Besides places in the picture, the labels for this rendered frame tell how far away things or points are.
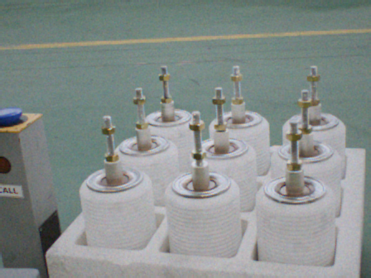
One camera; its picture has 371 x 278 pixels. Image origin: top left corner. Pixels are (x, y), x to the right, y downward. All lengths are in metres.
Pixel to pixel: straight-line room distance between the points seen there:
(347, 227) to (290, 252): 0.11
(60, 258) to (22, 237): 0.14
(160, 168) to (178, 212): 0.14
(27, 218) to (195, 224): 0.28
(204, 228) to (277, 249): 0.09
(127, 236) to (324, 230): 0.25
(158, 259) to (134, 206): 0.07
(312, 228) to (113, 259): 0.25
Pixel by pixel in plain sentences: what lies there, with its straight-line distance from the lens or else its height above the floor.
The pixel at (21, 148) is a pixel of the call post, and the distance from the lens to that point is 0.90.
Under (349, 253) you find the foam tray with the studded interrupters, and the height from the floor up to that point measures 0.18.
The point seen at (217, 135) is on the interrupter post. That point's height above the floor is 0.28.
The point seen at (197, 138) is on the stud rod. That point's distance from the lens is 0.78.
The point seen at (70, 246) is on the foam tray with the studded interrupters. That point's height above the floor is 0.18.
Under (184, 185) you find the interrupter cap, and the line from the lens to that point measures 0.81.
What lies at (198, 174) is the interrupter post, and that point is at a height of 0.27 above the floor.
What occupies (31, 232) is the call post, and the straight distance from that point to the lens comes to 0.96.
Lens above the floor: 0.60
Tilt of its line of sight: 21 degrees down
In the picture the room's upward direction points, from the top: 5 degrees counter-clockwise
